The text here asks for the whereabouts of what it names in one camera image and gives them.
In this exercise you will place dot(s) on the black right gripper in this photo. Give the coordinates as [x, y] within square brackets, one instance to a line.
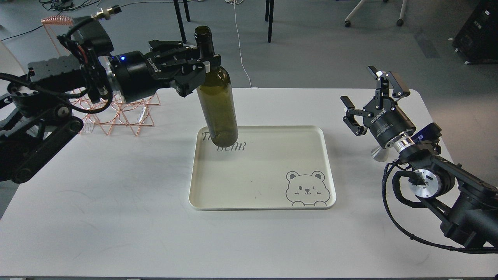
[382, 116]

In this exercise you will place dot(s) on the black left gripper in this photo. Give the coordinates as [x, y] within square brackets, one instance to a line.
[139, 76]

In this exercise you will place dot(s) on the dark green wine bottle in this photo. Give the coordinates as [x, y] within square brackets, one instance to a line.
[215, 94]

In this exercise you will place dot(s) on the steel double jigger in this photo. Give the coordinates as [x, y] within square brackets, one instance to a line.
[379, 154]

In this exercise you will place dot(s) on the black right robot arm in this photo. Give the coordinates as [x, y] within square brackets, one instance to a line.
[466, 205]

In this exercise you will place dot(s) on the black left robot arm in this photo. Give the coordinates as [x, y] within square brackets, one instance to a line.
[86, 80]

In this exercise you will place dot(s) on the white office chair base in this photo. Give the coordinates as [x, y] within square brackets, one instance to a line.
[375, 13]

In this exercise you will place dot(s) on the cream bear serving tray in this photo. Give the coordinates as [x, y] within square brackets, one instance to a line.
[268, 168]

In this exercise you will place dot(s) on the black equipment case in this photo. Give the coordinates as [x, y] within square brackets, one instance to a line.
[477, 40]

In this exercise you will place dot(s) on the white chair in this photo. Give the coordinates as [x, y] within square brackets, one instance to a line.
[8, 62]

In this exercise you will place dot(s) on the copper wire bottle rack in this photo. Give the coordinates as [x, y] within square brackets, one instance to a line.
[133, 116]

